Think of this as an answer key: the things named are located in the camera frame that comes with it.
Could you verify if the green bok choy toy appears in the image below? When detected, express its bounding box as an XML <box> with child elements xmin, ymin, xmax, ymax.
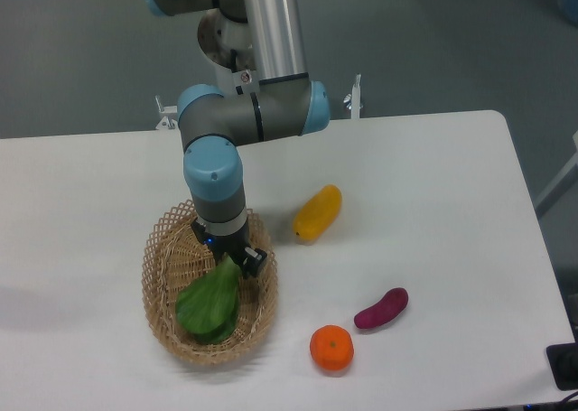
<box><xmin>175</xmin><ymin>256</ymin><xmax>241</xmax><ymax>345</ymax></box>

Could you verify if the black device at table edge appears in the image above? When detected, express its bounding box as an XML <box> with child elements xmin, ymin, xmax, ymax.
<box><xmin>545</xmin><ymin>342</ymin><xmax>577</xmax><ymax>391</ymax></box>

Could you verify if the orange tangerine toy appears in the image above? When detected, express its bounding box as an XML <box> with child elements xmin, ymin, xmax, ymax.
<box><xmin>310</xmin><ymin>325</ymin><xmax>355</xmax><ymax>371</ymax></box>

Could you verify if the woven wicker basket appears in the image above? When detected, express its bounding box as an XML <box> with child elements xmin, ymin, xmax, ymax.
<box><xmin>142</xmin><ymin>200</ymin><xmax>278</xmax><ymax>366</ymax></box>

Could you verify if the white metal frame leg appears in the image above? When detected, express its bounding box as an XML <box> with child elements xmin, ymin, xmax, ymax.
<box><xmin>534</xmin><ymin>133</ymin><xmax>577</xmax><ymax>220</ymax></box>

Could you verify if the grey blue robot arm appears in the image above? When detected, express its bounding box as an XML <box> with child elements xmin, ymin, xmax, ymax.
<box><xmin>145</xmin><ymin>0</ymin><xmax>330</xmax><ymax>277</ymax></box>

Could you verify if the purple sweet potato toy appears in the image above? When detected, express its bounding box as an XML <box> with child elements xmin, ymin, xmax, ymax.
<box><xmin>354</xmin><ymin>287</ymin><xmax>409</xmax><ymax>330</ymax></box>

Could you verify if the yellow mango toy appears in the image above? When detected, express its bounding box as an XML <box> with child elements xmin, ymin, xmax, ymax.
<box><xmin>292</xmin><ymin>184</ymin><xmax>342</xmax><ymax>241</ymax></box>

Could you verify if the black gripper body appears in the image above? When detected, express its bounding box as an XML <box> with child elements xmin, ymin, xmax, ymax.
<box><xmin>191</xmin><ymin>220</ymin><xmax>249</xmax><ymax>266</ymax></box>

